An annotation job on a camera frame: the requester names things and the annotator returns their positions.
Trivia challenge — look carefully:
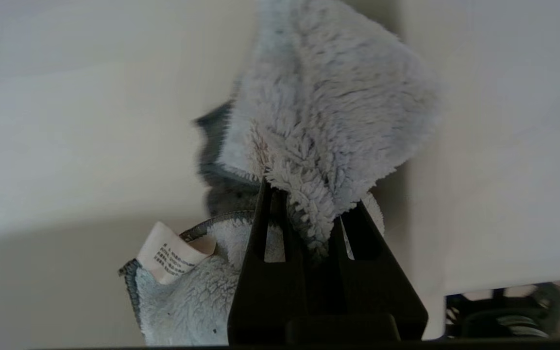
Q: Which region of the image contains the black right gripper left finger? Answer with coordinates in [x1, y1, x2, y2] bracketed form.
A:
[227, 177, 310, 346]

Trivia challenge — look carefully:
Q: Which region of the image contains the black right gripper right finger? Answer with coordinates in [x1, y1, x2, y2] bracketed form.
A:
[330, 199, 429, 339]

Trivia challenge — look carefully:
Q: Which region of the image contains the grey fluffy microfiber cloth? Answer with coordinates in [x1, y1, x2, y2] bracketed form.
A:
[119, 0, 443, 347]

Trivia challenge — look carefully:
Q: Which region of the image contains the black wheeled robot base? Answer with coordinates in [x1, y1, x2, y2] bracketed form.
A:
[445, 280, 560, 339]

